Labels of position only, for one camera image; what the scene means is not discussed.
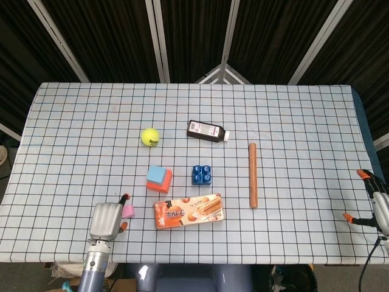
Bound orange egg roll box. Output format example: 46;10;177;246
153;193;226;231

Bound dark folding screen white frames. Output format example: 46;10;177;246
0;0;389;153

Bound wooden rolling pin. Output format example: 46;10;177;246
248;142;259;209

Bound checked light blue tablecloth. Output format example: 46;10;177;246
0;82;389;265

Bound brown bottle white cap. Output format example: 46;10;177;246
186;120;230;143

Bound dark blue table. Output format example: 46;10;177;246
351;86;381;183

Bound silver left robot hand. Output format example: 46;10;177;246
89;192;131;244

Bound black right hand cable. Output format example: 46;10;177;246
358;236;382;292

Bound yellow tennis ball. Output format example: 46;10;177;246
140;127;160;148

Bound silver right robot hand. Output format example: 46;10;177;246
342;169;389;237

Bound black waste bin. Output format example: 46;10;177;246
267;264;318;292

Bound grey-blue robot torso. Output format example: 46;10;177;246
121;263;253;292

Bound medium blue foam cube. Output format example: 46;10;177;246
146;165;167;187

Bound brown cardboard box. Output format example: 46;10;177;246
48;275;137;292

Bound large orange foam cube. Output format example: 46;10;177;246
146;168;173;195

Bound blue studded toy brick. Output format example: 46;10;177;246
191;165;213;186

